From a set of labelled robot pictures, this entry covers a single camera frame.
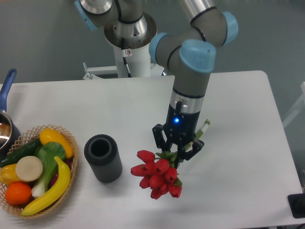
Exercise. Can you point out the red tulip bouquet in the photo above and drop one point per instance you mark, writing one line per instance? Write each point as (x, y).
(159, 173)

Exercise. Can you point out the green cucumber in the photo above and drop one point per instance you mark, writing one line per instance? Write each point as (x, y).
(27, 149)

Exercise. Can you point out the dark grey ribbed vase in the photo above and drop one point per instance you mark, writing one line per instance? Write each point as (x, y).
(102, 154)

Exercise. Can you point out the red fruit in basket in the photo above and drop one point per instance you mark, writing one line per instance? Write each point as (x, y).
(68, 162)

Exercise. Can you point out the orange fruit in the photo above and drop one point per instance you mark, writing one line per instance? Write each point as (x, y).
(18, 193)

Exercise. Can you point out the yellow squash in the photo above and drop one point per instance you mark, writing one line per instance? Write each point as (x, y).
(50, 135)

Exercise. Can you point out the green bok choy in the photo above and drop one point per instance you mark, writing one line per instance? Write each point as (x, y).
(46, 154)

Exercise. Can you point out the woven wicker basket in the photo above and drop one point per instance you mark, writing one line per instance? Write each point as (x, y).
(25, 138)

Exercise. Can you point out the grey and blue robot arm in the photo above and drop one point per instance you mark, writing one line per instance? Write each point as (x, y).
(189, 57)

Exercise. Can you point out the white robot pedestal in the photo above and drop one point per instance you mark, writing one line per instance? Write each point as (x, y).
(130, 43)

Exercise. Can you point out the yellow banana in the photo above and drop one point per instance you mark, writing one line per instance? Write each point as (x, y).
(53, 194)

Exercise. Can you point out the white frame at right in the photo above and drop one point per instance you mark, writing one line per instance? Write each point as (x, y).
(296, 108)

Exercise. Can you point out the blue handled saucepan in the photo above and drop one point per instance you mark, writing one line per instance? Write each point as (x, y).
(9, 133)

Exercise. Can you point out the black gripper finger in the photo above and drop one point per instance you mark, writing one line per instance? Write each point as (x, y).
(182, 154)
(162, 140)

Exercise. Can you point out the beige round disc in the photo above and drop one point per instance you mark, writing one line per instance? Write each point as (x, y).
(29, 168)

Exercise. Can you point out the yellow bell pepper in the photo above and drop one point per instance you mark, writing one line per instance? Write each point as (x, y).
(8, 175)

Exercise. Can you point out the black device at edge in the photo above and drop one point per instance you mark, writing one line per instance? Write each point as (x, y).
(297, 205)

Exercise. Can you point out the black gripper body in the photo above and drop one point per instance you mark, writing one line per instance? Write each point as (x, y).
(180, 126)

